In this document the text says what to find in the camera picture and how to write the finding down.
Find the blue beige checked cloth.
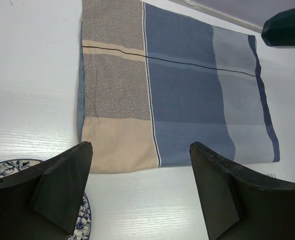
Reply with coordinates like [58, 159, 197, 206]
[78, 0, 280, 174]

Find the blue floral ceramic plate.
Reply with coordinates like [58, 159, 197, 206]
[0, 158, 92, 240]

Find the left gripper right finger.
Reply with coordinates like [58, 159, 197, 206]
[189, 142, 295, 240]

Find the green white ceramic mug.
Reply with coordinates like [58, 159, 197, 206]
[261, 8, 295, 48]

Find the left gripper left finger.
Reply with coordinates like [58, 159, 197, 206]
[0, 141, 94, 240]

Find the silver fork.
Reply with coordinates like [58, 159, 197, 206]
[266, 173, 276, 178]

